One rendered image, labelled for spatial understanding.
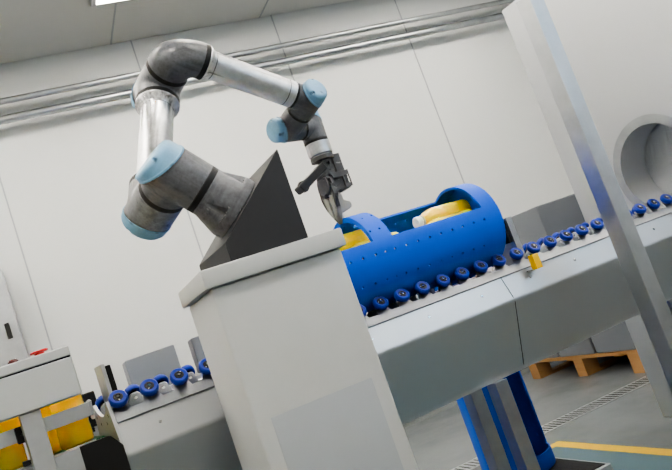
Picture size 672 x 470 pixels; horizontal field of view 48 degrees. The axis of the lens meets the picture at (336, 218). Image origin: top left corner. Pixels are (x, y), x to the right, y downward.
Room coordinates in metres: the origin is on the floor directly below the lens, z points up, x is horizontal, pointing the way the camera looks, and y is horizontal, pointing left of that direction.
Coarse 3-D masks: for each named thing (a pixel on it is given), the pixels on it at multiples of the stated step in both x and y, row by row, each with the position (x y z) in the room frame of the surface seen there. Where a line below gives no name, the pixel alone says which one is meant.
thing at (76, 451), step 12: (84, 444) 1.61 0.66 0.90; (96, 444) 1.61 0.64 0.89; (108, 444) 1.62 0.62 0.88; (120, 444) 1.63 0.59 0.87; (60, 456) 1.57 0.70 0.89; (72, 456) 1.58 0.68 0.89; (84, 456) 1.59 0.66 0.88; (96, 456) 1.60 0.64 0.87; (108, 456) 1.61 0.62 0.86; (120, 456) 1.63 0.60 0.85; (24, 468) 1.55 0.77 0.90; (60, 468) 1.57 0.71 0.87; (72, 468) 1.58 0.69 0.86; (84, 468) 1.59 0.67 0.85; (96, 468) 1.60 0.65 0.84; (108, 468) 1.61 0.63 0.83; (120, 468) 1.62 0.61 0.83
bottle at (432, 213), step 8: (456, 200) 2.44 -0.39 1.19; (464, 200) 2.43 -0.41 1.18; (432, 208) 2.37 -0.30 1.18; (440, 208) 2.38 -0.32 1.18; (448, 208) 2.39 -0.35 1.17; (456, 208) 2.40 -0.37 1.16; (464, 208) 2.41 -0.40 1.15; (424, 216) 2.36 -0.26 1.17; (432, 216) 2.35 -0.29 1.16; (440, 216) 2.36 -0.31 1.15; (424, 224) 2.36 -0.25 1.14
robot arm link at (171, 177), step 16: (160, 144) 1.61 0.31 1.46; (176, 144) 1.62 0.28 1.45; (160, 160) 1.58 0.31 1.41; (176, 160) 1.59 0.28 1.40; (192, 160) 1.62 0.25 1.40; (144, 176) 1.59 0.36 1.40; (160, 176) 1.59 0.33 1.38; (176, 176) 1.60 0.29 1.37; (192, 176) 1.60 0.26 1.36; (144, 192) 1.64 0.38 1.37; (160, 192) 1.62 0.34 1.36; (176, 192) 1.61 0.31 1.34; (192, 192) 1.61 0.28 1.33; (160, 208) 1.66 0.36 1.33; (176, 208) 1.67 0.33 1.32
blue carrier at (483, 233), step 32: (448, 192) 2.46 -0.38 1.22; (480, 192) 2.35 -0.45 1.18; (352, 224) 2.29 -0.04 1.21; (384, 224) 2.16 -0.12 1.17; (448, 224) 2.23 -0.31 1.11; (480, 224) 2.29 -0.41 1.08; (352, 256) 2.07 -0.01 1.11; (384, 256) 2.11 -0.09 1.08; (416, 256) 2.17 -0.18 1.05; (448, 256) 2.23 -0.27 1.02; (480, 256) 2.32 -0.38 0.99; (384, 288) 2.14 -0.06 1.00
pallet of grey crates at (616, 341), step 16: (544, 208) 5.12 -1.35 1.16; (560, 208) 5.17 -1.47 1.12; (576, 208) 5.21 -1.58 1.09; (528, 224) 5.25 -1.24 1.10; (544, 224) 5.11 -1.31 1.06; (560, 224) 5.15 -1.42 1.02; (576, 224) 5.20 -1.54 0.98; (528, 240) 5.31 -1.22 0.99; (592, 336) 5.06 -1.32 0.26; (608, 336) 4.92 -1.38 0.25; (624, 336) 4.79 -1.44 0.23; (560, 352) 5.42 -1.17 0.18; (576, 352) 5.26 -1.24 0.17; (592, 352) 5.11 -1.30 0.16; (608, 352) 4.98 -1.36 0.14; (624, 352) 4.83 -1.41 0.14; (544, 368) 5.76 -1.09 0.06; (560, 368) 5.81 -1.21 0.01; (576, 368) 5.32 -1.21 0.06; (592, 368) 5.25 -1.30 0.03; (640, 368) 4.75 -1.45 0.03
